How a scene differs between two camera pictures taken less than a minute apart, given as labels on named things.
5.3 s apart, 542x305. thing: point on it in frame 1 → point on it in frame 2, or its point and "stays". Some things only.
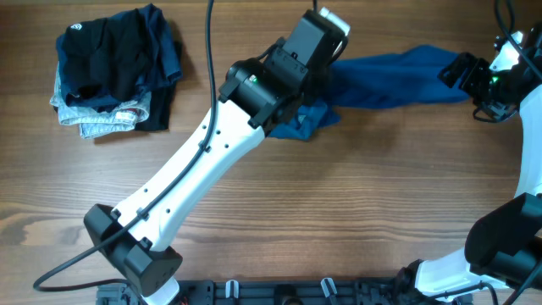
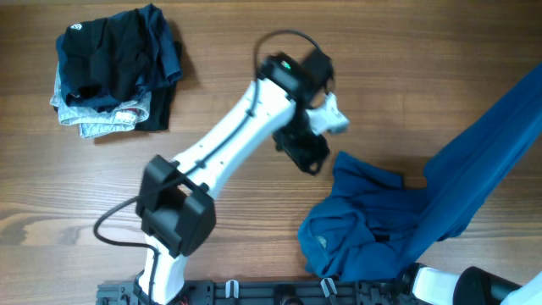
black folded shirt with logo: (107, 58) stays
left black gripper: (323, 66) → (312, 145)
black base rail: (272, 291) stays
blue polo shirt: (396, 77) → (370, 227)
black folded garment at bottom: (162, 99) stays
